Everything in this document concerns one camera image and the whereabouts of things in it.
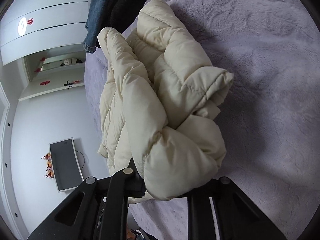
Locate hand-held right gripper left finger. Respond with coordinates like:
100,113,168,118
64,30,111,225
27,157,146,240

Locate orange flower decoration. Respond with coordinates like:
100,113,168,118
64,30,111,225
41,153,56,179

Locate black garment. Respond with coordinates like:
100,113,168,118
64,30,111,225
110,0,162,34

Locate wall monitor with white frame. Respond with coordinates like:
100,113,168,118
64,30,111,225
49,137,84,193

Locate purple bed blanket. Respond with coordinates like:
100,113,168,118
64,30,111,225
84,0,320,240

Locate round white light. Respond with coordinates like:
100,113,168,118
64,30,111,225
18,17,27,37

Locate white door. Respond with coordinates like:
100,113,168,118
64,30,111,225
18,79,85,102

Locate blue jeans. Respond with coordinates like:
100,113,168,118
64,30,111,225
83,0,130,54

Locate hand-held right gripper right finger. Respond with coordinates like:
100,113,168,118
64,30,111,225
185,176,287,240

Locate white wardrobe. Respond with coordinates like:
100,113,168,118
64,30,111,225
0,0,94,65

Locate cream puffer jacket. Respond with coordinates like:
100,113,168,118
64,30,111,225
97,0,234,204

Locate black monitor cable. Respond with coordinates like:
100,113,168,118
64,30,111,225
75,151,86,170

